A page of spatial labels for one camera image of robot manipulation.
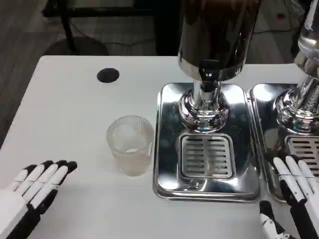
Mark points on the dark drink dispenser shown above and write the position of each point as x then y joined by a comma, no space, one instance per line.
214,52

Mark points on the clear ribbed glass cup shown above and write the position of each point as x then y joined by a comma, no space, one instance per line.
130,145

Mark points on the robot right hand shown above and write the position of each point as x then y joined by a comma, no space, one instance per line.
297,184

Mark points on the clear drink dispenser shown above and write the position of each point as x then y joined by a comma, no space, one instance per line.
302,82

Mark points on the steel drip tray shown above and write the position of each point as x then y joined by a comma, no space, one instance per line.
174,149
264,139

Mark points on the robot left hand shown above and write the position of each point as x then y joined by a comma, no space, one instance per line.
37,183

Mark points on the black stand frame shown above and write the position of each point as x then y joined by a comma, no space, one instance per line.
72,15

